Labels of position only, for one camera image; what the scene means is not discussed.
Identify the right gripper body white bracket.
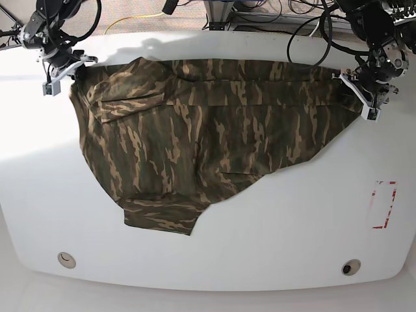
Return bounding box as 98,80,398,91
42,48,98,85

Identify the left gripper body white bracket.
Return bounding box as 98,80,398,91
332,68,399,114

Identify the camouflage T-shirt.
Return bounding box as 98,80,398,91
69,57,362,235

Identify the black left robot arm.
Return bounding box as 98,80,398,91
336,1,409,121

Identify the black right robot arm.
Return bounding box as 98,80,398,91
18,1,102,96

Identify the black tripod stand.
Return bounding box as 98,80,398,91
0,0,36,49

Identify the red tape rectangle marking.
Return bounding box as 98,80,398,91
367,181,397,229

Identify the right table grommet hole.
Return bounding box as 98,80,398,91
341,259,361,276

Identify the table grommet hole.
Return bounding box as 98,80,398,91
341,259,361,276
57,252,76,269

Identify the left table grommet hole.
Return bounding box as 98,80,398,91
57,252,76,269

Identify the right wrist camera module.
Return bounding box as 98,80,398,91
42,80,61,96

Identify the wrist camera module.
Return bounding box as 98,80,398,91
361,106,381,122
42,80,61,96

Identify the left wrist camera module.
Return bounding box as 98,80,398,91
361,106,381,122

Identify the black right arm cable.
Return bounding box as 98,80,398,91
55,0,103,43

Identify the yellow cable on floor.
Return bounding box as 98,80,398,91
103,11,163,36

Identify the aluminium frame post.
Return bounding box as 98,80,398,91
203,1,235,31

